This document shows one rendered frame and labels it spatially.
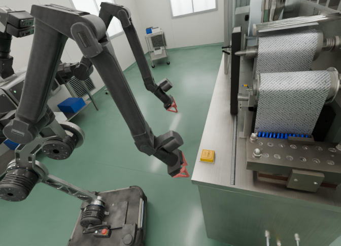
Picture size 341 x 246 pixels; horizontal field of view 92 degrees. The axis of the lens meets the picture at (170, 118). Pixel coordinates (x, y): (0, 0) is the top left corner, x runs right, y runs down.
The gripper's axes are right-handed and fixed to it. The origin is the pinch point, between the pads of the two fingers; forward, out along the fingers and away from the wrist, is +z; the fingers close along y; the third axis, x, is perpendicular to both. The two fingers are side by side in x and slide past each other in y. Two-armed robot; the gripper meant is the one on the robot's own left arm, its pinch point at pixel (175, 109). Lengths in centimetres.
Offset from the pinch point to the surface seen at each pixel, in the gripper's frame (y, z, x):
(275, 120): -36, 17, -42
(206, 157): -35.6, 16.3, -4.0
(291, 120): -39, 20, -48
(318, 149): -50, 30, -49
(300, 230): -66, 61, -22
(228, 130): -14.7, 28.0, -19.6
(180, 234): -38, 82, 68
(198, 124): 105, 104, 29
